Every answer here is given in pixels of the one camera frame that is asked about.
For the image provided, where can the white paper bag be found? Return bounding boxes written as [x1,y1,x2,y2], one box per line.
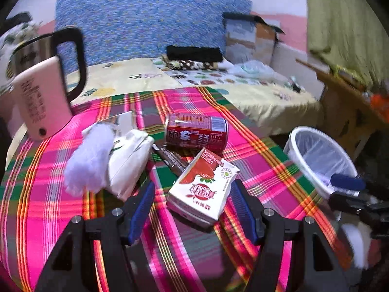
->
[108,129,155,201]

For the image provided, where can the brown snack wrapper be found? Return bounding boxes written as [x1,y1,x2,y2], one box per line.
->
[152,144,189,177]

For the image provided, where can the red drink can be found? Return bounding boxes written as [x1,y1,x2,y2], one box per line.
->
[165,114,228,154]

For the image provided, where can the orange object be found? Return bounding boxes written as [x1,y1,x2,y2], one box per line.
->
[371,93,389,113]

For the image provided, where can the green curtain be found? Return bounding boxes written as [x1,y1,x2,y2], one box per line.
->
[305,0,389,89]

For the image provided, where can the person's light grey pants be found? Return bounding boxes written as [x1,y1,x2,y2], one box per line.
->
[340,223,373,268]

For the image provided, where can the white fluffy ball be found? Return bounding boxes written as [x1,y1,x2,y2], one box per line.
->
[63,124,116,196]

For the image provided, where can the red white drink carton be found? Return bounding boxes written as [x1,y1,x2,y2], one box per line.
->
[167,147,240,228]

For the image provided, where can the small dark bottle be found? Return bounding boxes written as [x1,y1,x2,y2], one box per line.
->
[287,76,301,93]

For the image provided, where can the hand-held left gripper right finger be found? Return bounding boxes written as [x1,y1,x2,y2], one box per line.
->
[230,179,350,292]

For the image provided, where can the black folded clothes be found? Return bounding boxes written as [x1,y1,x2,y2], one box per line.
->
[167,45,224,63]

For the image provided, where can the white cabinet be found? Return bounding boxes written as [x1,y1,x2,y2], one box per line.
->
[272,41,330,101]

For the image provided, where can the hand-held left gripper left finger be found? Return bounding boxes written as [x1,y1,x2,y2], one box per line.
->
[35,179,156,292]

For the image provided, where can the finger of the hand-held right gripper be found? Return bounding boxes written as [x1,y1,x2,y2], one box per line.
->
[330,173,385,198]
[328,191,377,212]

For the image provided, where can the steel electric kettle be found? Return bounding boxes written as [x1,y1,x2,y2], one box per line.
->
[10,27,88,104]

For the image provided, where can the wooden folding table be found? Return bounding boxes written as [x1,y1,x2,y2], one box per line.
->
[296,58,389,165]

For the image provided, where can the blue floral headboard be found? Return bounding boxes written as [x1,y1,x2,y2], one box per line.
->
[55,0,253,67]

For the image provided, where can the pineapple print bedding bag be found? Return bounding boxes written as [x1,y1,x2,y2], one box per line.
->
[0,12,43,76]

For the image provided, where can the white green printed plastic bag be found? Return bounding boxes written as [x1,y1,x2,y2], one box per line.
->
[228,60,277,78]

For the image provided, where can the clear bin liner bag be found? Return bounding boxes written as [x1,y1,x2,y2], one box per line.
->
[293,131,356,189]

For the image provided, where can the open cardboard box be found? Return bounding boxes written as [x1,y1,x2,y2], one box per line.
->
[223,12,284,67]

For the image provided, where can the brown polka dot cloth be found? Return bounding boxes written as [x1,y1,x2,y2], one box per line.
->
[162,56,219,71]

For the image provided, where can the white round trash bin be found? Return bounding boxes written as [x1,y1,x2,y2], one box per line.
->
[283,126,359,222]

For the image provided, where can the pink green plaid tablecloth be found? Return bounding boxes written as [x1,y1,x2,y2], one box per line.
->
[0,87,353,292]

